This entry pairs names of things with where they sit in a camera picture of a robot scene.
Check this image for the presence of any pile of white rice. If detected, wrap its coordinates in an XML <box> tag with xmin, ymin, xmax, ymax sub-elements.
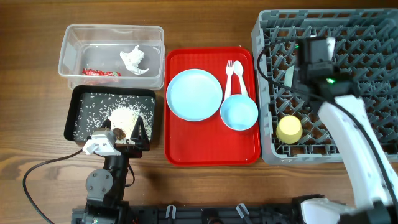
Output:
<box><xmin>109</xmin><ymin>107</ymin><xmax>139</xmax><ymax>137</ymax></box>

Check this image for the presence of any light green bowl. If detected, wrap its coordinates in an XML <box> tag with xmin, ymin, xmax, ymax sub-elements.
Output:
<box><xmin>284</xmin><ymin>65</ymin><xmax>294</xmax><ymax>87</ymax></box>

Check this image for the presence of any red snack wrapper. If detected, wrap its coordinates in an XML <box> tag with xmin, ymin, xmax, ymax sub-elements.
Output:
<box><xmin>82</xmin><ymin>68</ymin><xmax>121</xmax><ymax>77</ymax></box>

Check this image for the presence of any yellow cup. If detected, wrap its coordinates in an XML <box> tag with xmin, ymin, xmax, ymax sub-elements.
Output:
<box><xmin>276</xmin><ymin>115</ymin><xmax>303</xmax><ymax>144</ymax></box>

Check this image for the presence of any light blue plate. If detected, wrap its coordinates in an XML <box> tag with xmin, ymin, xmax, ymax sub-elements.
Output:
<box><xmin>166</xmin><ymin>69</ymin><xmax>223</xmax><ymax>121</ymax></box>

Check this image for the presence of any white napkin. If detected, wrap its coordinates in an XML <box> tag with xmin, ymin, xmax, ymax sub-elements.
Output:
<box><xmin>119</xmin><ymin>45</ymin><xmax>149</xmax><ymax>75</ymax></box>

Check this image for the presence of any white plastic spoon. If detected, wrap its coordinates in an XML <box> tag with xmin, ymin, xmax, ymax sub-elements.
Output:
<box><xmin>233</xmin><ymin>60</ymin><xmax>248</xmax><ymax>96</ymax></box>

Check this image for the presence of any light blue bowl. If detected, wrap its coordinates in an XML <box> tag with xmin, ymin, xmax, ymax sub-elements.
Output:
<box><xmin>220</xmin><ymin>95</ymin><xmax>259</xmax><ymax>131</ymax></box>

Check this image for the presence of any white plastic fork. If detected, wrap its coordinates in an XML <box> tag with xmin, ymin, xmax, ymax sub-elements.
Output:
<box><xmin>224</xmin><ymin>60</ymin><xmax>234</xmax><ymax>100</ymax></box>

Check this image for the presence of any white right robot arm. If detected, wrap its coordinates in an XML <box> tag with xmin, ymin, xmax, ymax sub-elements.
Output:
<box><xmin>287</xmin><ymin>62</ymin><xmax>397</xmax><ymax>223</ymax></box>

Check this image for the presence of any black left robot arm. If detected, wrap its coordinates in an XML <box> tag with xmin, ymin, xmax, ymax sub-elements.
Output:
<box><xmin>79</xmin><ymin>117</ymin><xmax>150</xmax><ymax>224</ymax></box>

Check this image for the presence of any black food waste tray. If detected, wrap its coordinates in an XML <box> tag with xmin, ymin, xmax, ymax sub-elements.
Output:
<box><xmin>64</xmin><ymin>85</ymin><xmax>156</xmax><ymax>144</ymax></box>

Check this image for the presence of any grey dishwasher rack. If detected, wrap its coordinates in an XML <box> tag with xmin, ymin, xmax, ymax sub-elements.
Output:
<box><xmin>251</xmin><ymin>9</ymin><xmax>397</xmax><ymax>165</ymax></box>

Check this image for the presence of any clear plastic waste bin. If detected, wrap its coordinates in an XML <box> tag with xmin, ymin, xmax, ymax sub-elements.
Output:
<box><xmin>58</xmin><ymin>24</ymin><xmax>165</xmax><ymax>90</ymax></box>

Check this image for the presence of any red serving tray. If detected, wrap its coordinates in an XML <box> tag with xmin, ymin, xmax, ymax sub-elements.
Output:
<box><xmin>164</xmin><ymin>47</ymin><xmax>261</xmax><ymax>166</ymax></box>

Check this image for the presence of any black right camera cable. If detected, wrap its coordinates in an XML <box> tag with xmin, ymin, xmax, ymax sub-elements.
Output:
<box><xmin>256</xmin><ymin>40</ymin><xmax>398</xmax><ymax>212</ymax></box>

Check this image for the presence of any black camera cable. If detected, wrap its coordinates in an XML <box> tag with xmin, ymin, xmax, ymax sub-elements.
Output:
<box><xmin>22</xmin><ymin>149</ymin><xmax>85</xmax><ymax>224</ymax></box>
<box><xmin>256</xmin><ymin>40</ymin><xmax>398</xmax><ymax>212</ymax></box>

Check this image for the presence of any black left camera cable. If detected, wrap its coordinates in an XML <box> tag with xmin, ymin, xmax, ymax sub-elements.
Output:
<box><xmin>22</xmin><ymin>149</ymin><xmax>85</xmax><ymax>224</ymax></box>

